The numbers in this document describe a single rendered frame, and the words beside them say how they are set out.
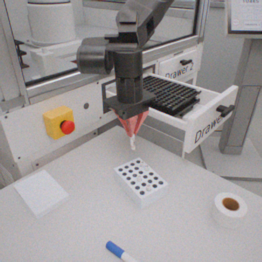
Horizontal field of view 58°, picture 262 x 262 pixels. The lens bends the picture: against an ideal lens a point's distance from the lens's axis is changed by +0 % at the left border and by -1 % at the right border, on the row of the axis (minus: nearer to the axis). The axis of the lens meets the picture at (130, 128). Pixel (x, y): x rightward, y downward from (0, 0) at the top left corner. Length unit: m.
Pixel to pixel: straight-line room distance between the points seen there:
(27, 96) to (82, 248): 0.38
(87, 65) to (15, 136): 0.30
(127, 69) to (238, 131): 1.54
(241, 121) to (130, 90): 1.48
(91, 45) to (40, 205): 0.38
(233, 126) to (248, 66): 0.45
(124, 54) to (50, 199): 0.38
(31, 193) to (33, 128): 0.17
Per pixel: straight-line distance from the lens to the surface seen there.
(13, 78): 0.64
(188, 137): 0.64
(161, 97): 0.77
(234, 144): 2.00
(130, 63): 0.46
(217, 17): 2.47
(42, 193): 0.64
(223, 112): 0.70
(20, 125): 0.68
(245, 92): 1.79
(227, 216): 0.57
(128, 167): 0.65
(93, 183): 0.66
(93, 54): 0.48
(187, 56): 1.17
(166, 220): 0.58
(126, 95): 0.49
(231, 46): 2.46
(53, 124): 0.67
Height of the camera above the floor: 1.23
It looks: 33 degrees down
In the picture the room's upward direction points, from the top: straight up
